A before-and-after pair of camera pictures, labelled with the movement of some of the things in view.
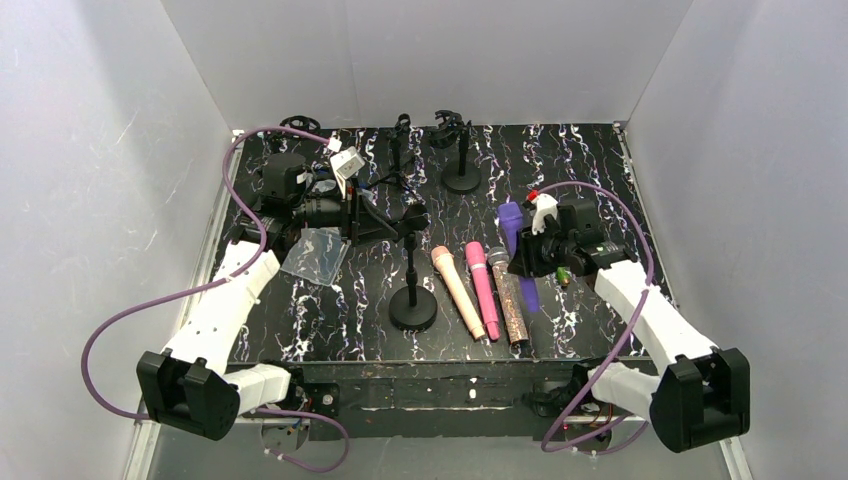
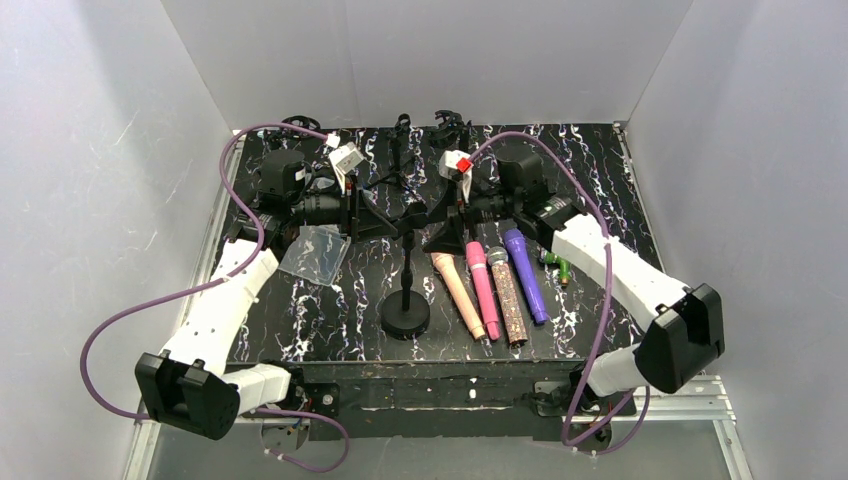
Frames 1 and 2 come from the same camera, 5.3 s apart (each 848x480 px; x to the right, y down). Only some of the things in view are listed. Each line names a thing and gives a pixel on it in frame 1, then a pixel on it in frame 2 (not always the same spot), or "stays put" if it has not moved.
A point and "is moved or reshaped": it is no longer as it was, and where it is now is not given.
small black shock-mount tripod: (302, 122) stays put
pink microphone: (476, 254) stays put
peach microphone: (443, 256) stays put
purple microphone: (510, 215) is moved or reshaped
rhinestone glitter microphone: (511, 296) stays put
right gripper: (530, 254) to (457, 213)
